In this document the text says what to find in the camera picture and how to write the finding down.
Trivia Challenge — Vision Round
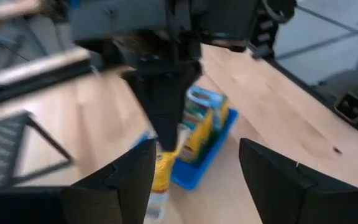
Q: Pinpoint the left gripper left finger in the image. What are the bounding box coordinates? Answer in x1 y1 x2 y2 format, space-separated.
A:
0 138 157 224

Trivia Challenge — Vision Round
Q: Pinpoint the blue plastic basket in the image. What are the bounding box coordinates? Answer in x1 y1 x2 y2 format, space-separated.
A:
131 107 239 191

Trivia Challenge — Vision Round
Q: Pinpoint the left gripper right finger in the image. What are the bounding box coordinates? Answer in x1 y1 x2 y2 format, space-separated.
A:
238 138 358 224

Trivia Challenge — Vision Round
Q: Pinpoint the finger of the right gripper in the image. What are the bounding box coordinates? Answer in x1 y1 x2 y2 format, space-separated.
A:
168 62 204 152
124 70 171 152

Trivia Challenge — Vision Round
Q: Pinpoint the small yellow crayon pack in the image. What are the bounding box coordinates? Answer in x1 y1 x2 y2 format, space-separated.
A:
145 124 190 220

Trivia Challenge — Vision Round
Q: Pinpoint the black perforated metal riser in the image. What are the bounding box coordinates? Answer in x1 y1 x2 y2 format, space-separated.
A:
0 110 75 188

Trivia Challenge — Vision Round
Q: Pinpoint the yellow green crayon box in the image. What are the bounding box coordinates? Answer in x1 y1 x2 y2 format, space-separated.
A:
178 85 230 165

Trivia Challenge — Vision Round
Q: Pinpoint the wooden background desk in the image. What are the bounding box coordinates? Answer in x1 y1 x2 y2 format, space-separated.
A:
0 0 45 26

